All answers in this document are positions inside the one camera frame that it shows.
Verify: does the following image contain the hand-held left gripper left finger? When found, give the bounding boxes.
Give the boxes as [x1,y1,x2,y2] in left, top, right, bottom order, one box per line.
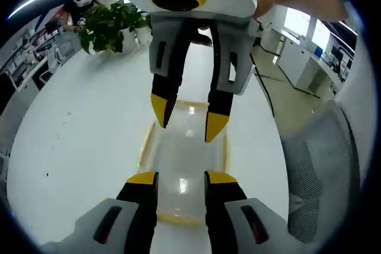
[40,170,160,254]

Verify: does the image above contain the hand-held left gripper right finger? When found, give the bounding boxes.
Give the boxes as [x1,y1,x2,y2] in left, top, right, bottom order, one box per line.
[204,170,318,254]

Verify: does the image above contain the clear box with yellow buckle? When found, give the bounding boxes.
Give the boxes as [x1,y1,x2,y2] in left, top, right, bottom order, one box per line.
[136,101,232,227]

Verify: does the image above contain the green potted plant white pot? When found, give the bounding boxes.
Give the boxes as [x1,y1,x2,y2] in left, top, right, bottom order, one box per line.
[130,10,154,49]
[79,0,140,56]

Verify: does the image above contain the white office desk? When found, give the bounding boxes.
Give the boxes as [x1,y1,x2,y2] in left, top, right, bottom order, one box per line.
[261,23,343,95]

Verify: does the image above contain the computer monitor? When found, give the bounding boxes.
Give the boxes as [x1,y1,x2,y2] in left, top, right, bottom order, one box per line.
[329,45,355,68]

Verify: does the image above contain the grey mesh office chair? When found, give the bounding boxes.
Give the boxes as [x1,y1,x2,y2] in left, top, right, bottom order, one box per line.
[279,99,363,244]

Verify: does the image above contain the white office chair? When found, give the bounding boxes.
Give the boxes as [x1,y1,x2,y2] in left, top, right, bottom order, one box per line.
[45,46,64,74]

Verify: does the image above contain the person's light grey shirt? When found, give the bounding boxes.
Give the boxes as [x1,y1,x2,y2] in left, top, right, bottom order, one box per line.
[335,27,375,195]

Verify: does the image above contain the black floor cable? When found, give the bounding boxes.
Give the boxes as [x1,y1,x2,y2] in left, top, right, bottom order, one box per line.
[249,53,323,98]

